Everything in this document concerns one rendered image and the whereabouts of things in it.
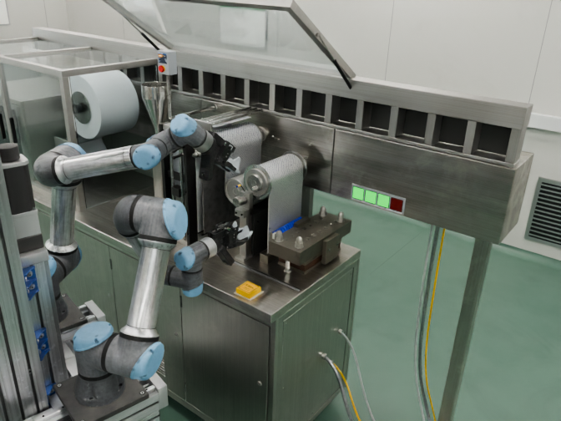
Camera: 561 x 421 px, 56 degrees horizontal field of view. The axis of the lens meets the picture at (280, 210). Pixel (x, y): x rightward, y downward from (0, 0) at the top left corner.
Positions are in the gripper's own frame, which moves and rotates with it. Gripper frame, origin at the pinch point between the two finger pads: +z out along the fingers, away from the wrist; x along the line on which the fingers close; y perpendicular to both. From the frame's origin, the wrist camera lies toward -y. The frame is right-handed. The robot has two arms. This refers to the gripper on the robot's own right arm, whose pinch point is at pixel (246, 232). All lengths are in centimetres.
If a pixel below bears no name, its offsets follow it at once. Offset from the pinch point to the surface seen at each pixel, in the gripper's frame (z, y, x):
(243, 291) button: -13.2, -16.6, -10.1
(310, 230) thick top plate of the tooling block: 28.4, -6.0, -12.1
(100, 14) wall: 279, 39, 482
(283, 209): 24.0, 2.2, -0.2
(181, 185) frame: 1.0, 10.0, 37.7
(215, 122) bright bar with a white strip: 14.7, 36.4, 30.0
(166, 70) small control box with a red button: 14, 54, 59
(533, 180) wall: 279, -44, -50
